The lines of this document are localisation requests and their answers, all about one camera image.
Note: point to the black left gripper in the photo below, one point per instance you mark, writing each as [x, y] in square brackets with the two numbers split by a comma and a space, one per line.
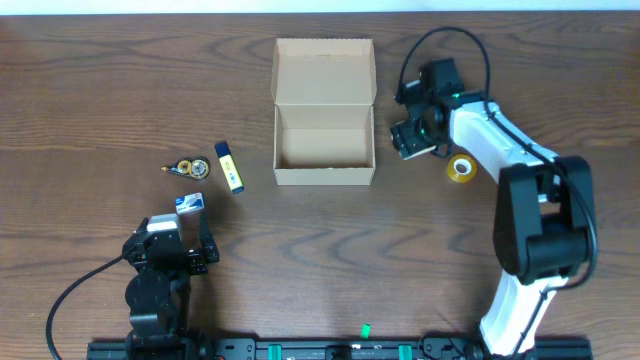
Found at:
[176, 258]

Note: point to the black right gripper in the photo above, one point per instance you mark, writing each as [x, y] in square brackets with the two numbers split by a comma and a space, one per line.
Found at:
[413, 140]

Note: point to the yellow clear tape roll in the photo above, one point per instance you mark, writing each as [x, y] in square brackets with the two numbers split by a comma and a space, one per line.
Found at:
[461, 168]

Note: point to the correction tape dispenser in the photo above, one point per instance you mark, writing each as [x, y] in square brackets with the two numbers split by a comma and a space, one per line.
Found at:
[196, 168]

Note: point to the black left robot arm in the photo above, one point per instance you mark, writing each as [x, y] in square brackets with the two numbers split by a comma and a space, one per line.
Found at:
[159, 295]

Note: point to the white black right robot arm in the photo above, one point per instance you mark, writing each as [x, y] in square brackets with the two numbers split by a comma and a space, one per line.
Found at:
[544, 232]

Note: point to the blue white staples box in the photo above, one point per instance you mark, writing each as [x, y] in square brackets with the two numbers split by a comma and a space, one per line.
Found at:
[189, 203]

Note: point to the yellow highlighter blue cap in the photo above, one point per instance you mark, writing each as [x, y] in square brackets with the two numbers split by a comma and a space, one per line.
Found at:
[229, 168]

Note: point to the brown cardboard box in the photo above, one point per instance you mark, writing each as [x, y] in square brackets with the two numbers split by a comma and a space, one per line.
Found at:
[324, 129]

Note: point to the small green clip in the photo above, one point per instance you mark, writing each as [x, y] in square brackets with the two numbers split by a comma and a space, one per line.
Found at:
[365, 331]

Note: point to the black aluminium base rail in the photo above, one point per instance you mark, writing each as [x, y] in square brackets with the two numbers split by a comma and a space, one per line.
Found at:
[434, 348]

